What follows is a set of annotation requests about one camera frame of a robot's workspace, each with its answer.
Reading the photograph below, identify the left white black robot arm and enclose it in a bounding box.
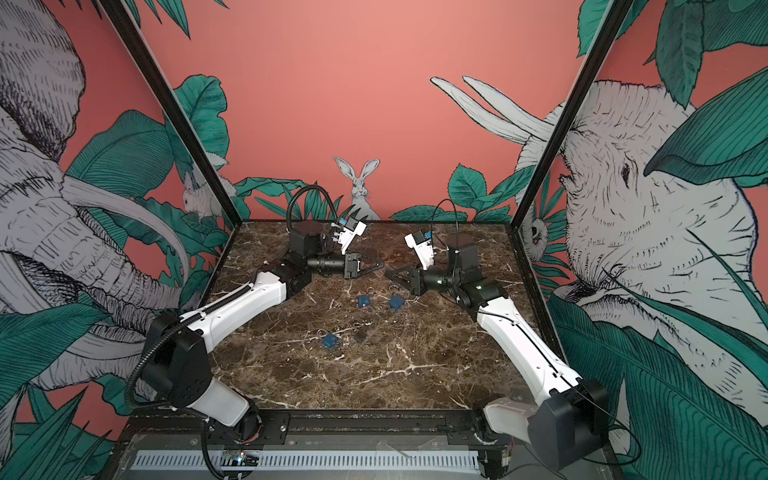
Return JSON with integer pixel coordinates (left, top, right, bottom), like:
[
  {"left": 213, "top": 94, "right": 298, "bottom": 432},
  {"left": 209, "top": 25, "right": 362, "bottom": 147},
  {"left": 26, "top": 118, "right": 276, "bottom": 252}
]
[{"left": 124, "top": 209, "right": 383, "bottom": 445}]

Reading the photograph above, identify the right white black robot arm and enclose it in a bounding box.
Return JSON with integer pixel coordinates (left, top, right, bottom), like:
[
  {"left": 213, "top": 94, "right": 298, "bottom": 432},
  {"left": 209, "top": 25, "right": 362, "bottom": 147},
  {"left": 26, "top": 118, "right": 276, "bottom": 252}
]
[{"left": 386, "top": 231, "right": 610, "bottom": 470}]

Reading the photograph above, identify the blue padlock front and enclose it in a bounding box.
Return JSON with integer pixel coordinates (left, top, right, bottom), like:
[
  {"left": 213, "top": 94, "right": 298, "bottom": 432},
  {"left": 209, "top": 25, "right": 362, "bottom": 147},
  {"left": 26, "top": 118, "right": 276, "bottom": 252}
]
[{"left": 322, "top": 333, "right": 340, "bottom": 350}]

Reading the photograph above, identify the small green circuit board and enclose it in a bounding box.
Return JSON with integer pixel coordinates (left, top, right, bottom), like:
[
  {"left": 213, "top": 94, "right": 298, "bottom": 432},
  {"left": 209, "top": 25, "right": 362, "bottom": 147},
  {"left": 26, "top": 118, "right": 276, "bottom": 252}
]
[{"left": 222, "top": 451, "right": 259, "bottom": 468}]

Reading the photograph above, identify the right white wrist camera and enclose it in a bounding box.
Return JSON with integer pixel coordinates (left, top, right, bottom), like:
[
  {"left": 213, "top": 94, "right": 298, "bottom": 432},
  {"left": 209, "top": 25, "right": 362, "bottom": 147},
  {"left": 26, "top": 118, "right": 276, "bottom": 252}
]
[{"left": 404, "top": 230, "right": 435, "bottom": 270}]

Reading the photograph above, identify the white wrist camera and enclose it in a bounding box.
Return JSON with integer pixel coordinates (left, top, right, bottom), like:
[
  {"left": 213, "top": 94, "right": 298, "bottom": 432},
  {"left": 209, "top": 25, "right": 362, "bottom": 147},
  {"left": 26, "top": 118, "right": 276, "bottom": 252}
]
[
  {"left": 333, "top": 217, "right": 367, "bottom": 255},
  {"left": 404, "top": 230, "right": 435, "bottom": 270}
]

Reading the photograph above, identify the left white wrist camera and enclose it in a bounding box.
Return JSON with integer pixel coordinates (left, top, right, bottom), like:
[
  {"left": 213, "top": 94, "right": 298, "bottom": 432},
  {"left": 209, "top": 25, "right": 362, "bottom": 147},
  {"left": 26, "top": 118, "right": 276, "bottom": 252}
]
[{"left": 333, "top": 217, "right": 367, "bottom": 255}]

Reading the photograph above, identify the black front mounting rail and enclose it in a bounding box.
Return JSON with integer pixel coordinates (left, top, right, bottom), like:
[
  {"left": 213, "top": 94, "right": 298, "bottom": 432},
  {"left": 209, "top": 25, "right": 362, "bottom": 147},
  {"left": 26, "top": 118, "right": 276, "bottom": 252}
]
[{"left": 119, "top": 409, "right": 522, "bottom": 449}]

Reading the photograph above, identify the white slotted cable duct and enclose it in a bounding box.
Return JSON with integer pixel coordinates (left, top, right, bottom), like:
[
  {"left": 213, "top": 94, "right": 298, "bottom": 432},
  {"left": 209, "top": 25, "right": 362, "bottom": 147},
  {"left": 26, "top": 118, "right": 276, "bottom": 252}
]
[{"left": 129, "top": 450, "right": 480, "bottom": 474}]

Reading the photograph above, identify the left black frame post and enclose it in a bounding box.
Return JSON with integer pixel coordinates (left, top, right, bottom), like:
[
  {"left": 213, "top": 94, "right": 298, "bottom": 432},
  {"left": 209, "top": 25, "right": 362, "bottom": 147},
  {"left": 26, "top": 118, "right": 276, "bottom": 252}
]
[{"left": 99, "top": 0, "right": 242, "bottom": 230}]

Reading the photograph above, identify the black frame post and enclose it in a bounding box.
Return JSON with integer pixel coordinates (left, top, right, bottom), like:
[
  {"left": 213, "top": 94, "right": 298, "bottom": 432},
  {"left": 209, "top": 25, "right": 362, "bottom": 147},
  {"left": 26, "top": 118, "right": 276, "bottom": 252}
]
[
  {"left": 511, "top": 0, "right": 633, "bottom": 231},
  {"left": 99, "top": 0, "right": 242, "bottom": 230}
]

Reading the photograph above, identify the right black frame post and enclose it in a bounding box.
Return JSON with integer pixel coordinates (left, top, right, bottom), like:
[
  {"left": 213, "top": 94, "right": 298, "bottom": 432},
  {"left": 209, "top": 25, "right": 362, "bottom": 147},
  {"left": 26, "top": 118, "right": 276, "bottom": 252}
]
[{"left": 511, "top": 0, "right": 633, "bottom": 231}]

